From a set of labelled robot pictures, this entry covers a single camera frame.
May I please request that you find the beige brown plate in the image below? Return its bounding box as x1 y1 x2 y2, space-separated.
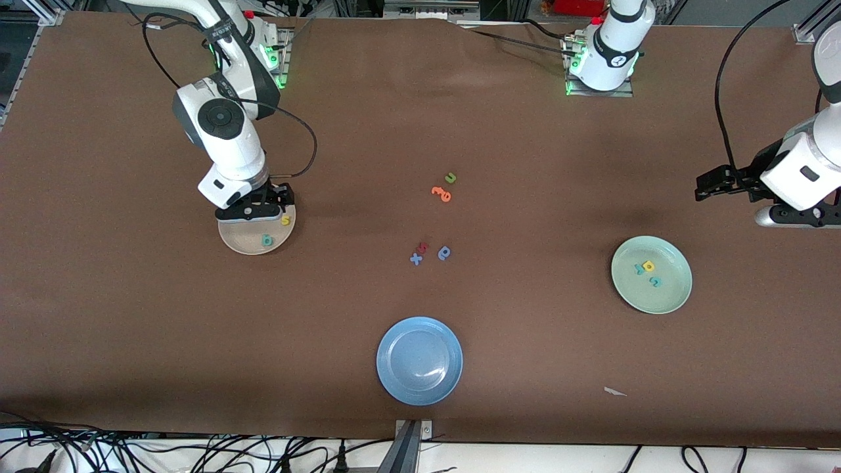
217 197 297 256

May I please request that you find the pale green plate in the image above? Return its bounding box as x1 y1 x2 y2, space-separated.
610 235 693 315

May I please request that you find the brown paper table cover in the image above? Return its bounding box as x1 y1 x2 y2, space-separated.
0 12 841 449

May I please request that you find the blue plate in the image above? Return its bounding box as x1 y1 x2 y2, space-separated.
376 316 464 406

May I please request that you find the red box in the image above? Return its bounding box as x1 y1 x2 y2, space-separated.
553 0 606 17

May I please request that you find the grey power strip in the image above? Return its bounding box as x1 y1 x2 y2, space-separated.
383 0 482 22

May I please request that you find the aluminium profile beam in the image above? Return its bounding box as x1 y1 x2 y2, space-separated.
376 419 434 473

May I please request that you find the thick black right gripper cable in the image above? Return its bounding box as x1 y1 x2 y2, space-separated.
256 99 319 179

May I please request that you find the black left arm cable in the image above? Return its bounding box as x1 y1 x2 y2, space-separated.
715 0 789 170

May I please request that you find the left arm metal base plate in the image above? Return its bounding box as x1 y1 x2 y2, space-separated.
565 36 635 98

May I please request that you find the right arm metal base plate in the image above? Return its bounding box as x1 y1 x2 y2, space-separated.
260 30 291 90

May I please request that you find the aluminium frame corner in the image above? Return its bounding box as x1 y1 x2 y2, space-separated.
792 0 838 45
26 0 68 27

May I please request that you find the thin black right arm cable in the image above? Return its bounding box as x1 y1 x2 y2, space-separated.
128 10 224 89

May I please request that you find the black cable on table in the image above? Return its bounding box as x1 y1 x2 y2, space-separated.
522 18 578 41
470 29 572 53

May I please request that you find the tangled black cable bundle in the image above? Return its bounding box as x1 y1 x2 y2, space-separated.
0 411 375 473

